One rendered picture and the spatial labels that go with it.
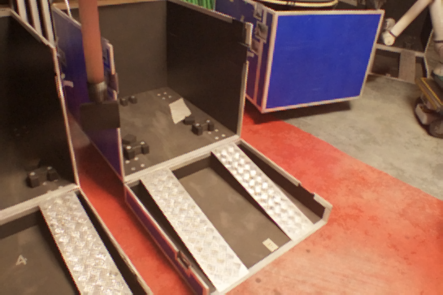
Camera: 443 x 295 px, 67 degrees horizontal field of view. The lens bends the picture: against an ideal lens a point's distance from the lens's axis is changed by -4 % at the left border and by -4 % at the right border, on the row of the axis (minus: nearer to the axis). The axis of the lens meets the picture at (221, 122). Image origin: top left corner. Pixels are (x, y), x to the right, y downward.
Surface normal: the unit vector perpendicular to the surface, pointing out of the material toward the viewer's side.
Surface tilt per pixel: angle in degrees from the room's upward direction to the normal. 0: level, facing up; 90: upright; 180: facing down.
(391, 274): 0
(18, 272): 2
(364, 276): 0
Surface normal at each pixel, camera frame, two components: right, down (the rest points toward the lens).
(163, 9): 0.62, 0.43
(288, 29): 0.37, 0.48
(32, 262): 0.08, -0.85
